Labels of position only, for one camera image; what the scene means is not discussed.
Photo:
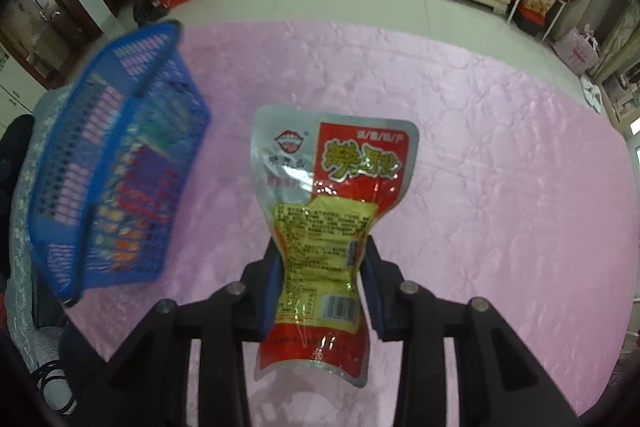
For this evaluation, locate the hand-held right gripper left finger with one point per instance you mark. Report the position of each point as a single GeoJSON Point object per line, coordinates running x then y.
{"type": "Point", "coordinates": [270, 287]}

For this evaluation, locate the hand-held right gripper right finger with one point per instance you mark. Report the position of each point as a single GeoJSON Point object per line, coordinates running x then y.
{"type": "Point", "coordinates": [374, 292]}

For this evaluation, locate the red spicy snack packet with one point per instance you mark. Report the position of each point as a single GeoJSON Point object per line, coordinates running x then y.
{"type": "Point", "coordinates": [325, 232]}

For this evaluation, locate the blue plastic basket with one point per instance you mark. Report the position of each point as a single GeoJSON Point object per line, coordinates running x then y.
{"type": "Point", "coordinates": [165, 52]}

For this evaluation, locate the pink quilted mat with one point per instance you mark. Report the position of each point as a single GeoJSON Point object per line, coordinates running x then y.
{"type": "Point", "coordinates": [475, 182]}

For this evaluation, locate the grey embroidered chair cover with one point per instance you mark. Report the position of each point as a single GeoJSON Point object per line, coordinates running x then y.
{"type": "Point", "coordinates": [25, 297]}

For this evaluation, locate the white slipper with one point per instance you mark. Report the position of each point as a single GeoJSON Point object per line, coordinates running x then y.
{"type": "Point", "coordinates": [595, 99]}
{"type": "Point", "coordinates": [587, 84]}

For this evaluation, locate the pink tote bag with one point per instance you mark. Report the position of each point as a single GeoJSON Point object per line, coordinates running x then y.
{"type": "Point", "coordinates": [580, 49]}

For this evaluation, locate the orange printed snack box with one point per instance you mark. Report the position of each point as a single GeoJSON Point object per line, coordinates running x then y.
{"type": "Point", "coordinates": [540, 2]}

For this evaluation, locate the beige patterned curtain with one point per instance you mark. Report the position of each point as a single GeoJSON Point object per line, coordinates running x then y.
{"type": "Point", "coordinates": [625, 32]}

